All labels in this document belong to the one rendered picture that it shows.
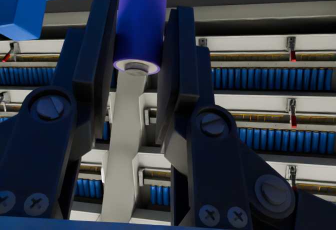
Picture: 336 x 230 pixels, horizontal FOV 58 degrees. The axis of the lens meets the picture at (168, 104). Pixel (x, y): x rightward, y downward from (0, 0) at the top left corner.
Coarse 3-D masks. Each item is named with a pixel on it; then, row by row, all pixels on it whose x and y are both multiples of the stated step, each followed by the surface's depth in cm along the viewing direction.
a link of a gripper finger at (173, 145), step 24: (168, 24) 10; (192, 24) 9; (168, 48) 10; (192, 48) 9; (168, 72) 9; (192, 72) 8; (168, 96) 8; (192, 96) 8; (168, 120) 9; (168, 144) 9; (240, 144) 8; (264, 168) 8; (264, 192) 7; (288, 192) 7; (264, 216) 7
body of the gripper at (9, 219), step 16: (0, 224) 5; (16, 224) 5; (32, 224) 5; (48, 224) 5; (64, 224) 5; (80, 224) 5; (96, 224) 5; (112, 224) 5; (128, 224) 6; (144, 224) 6
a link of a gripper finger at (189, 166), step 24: (192, 120) 8; (216, 120) 8; (192, 144) 7; (216, 144) 7; (192, 168) 7; (216, 168) 7; (240, 168) 7; (192, 192) 7; (216, 192) 6; (240, 192) 7; (192, 216) 6; (216, 216) 6; (240, 216) 6
